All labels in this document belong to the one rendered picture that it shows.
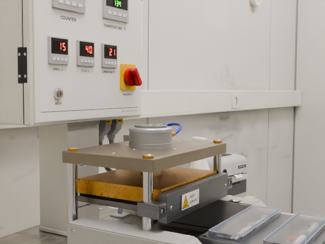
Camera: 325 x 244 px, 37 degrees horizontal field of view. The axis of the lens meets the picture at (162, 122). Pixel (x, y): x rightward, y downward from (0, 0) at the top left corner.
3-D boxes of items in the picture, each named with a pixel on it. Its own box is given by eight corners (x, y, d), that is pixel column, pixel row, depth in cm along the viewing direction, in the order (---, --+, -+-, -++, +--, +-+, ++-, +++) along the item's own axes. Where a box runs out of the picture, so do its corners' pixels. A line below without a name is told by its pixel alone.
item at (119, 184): (77, 201, 83) (77, 146, 82) (146, 180, 102) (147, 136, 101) (162, 215, 74) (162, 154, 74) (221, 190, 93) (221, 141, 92)
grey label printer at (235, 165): (169, 196, 187) (169, 153, 186) (199, 188, 202) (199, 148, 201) (222, 206, 171) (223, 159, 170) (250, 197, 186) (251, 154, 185)
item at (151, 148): (35, 199, 84) (34, 126, 83) (135, 173, 110) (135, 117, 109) (152, 220, 71) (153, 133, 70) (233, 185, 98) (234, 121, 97)
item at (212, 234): (242, 251, 69) (242, 236, 69) (207, 245, 72) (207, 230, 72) (282, 221, 84) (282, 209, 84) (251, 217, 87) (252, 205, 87)
